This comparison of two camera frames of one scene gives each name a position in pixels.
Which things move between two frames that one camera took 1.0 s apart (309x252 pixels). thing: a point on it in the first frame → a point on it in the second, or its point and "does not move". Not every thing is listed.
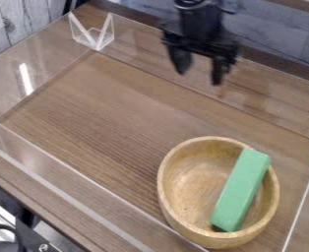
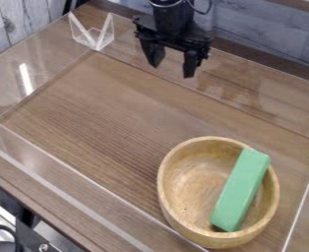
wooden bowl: [193, 179] does not move
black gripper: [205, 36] → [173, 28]
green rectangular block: [241, 190] does not move
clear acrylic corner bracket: [93, 37] does not move
